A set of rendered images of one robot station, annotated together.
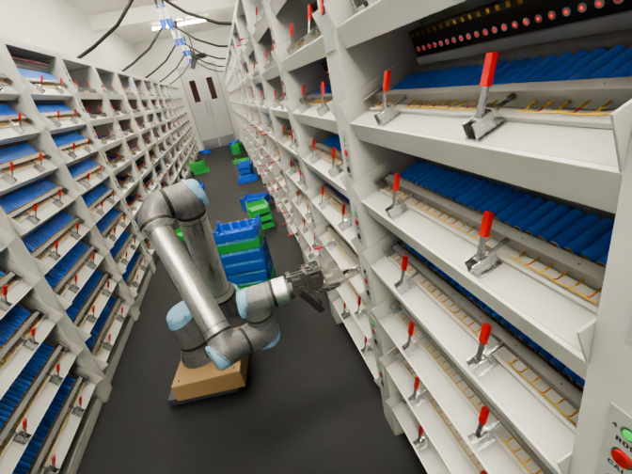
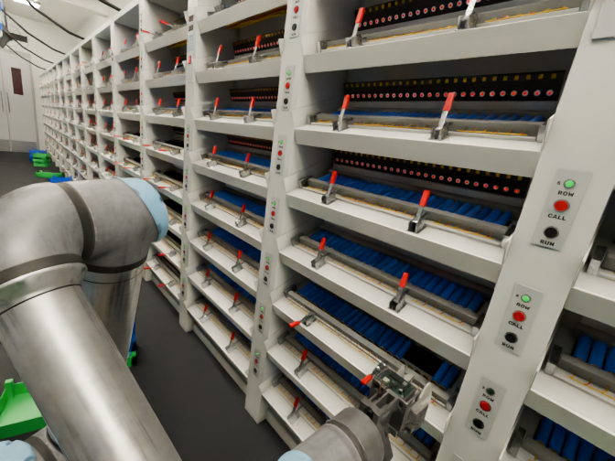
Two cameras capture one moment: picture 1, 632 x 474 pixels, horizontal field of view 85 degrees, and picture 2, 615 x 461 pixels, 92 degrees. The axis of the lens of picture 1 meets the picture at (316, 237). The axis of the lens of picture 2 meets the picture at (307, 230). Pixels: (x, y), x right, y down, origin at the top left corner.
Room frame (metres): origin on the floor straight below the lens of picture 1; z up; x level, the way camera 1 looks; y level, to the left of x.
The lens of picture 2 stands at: (0.72, 0.46, 1.08)
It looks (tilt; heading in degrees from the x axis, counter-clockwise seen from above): 16 degrees down; 324
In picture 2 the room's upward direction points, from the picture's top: 8 degrees clockwise
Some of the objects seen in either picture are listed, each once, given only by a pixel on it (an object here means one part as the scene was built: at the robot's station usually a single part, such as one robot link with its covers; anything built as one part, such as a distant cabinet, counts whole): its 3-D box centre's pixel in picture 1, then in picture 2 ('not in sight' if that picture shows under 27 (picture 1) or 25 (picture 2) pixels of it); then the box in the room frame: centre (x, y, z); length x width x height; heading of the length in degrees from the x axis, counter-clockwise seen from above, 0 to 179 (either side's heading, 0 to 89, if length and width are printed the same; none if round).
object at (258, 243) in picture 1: (240, 239); not in sight; (2.15, 0.51, 0.36); 0.30 x 0.20 x 0.08; 86
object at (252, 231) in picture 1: (236, 229); not in sight; (2.15, 0.51, 0.44); 0.30 x 0.20 x 0.08; 86
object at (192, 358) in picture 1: (197, 345); not in sight; (1.33, 0.66, 0.20); 0.19 x 0.19 x 0.10
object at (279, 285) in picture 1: (281, 290); (352, 439); (0.95, 0.14, 0.64); 0.10 x 0.05 x 0.09; 9
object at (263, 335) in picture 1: (261, 328); not in sight; (0.94, 0.24, 0.52); 0.12 x 0.09 x 0.12; 121
